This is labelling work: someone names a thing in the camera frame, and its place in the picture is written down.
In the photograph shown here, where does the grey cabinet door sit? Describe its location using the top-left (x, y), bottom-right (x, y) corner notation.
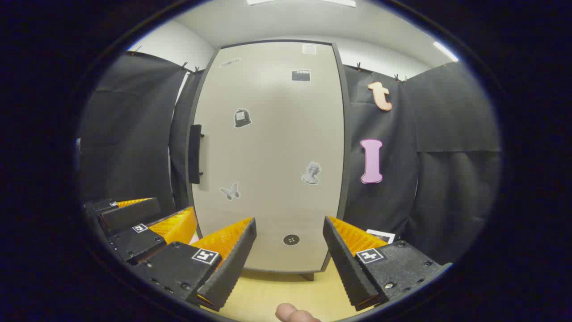
top-left (188, 41), bottom-right (350, 273)

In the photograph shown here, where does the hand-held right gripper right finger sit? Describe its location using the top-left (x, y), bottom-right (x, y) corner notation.
top-left (323, 216), bottom-right (452, 312)

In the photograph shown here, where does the narrow ceiling light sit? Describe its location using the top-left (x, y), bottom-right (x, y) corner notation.
top-left (433, 42), bottom-right (458, 62)

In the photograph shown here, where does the black cabinet door handle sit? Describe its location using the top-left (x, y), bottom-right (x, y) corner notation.
top-left (188, 124), bottom-right (205, 185)

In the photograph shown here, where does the white flat box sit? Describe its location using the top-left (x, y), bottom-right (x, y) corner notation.
top-left (366, 229), bottom-right (396, 244)

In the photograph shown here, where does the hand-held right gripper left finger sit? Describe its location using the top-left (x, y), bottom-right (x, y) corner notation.
top-left (134, 217), bottom-right (257, 312)

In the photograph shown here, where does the long ceiling light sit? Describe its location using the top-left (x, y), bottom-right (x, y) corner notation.
top-left (247, 0), bottom-right (357, 7)

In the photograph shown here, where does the black backdrop cloth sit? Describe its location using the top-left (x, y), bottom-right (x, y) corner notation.
top-left (78, 51), bottom-right (501, 264)

